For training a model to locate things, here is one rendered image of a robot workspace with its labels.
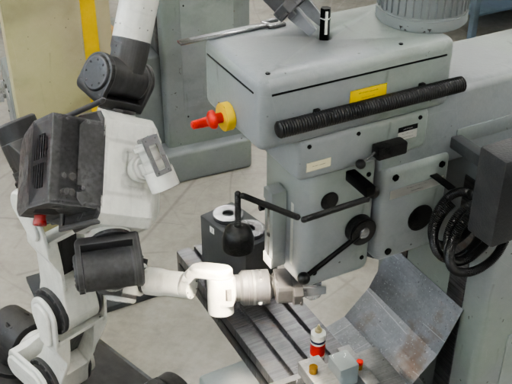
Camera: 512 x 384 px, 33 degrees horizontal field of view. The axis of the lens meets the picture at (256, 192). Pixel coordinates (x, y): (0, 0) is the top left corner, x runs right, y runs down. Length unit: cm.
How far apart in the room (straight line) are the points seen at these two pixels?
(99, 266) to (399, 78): 76
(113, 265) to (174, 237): 255
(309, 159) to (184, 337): 217
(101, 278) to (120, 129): 34
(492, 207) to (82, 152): 87
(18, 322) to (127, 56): 117
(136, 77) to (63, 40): 152
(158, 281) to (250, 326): 38
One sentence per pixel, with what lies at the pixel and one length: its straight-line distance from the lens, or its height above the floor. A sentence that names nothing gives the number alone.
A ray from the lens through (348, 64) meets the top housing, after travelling 171.
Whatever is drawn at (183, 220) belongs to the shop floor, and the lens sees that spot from 455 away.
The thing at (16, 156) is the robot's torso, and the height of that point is 150.
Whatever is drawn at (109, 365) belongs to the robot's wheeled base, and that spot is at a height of 57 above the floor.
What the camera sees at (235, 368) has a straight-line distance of 242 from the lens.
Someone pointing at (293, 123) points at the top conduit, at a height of 180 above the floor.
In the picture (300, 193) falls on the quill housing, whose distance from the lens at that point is 186.
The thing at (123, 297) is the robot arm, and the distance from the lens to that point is 217.
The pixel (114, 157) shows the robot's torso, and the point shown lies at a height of 162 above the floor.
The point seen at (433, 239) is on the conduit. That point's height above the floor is 144.
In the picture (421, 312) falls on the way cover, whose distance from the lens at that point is 239.
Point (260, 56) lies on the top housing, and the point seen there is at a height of 189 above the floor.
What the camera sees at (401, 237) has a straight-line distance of 205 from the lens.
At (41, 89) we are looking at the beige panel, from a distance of 353.
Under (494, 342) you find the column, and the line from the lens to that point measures 234.
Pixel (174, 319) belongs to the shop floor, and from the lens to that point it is 393.
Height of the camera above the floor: 258
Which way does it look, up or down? 33 degrees down
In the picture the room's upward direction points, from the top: straight up
